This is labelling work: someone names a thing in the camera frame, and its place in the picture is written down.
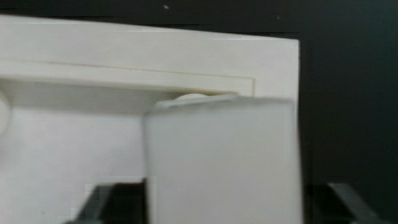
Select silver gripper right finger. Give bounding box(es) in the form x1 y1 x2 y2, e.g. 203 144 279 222
302 181 388 224

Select white square table top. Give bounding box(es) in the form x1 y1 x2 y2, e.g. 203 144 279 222
0 76 258 224

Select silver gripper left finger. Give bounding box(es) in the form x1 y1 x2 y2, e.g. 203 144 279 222
64 182 148 224

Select white table leg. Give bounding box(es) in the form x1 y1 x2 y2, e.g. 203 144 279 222
144 96 304 224

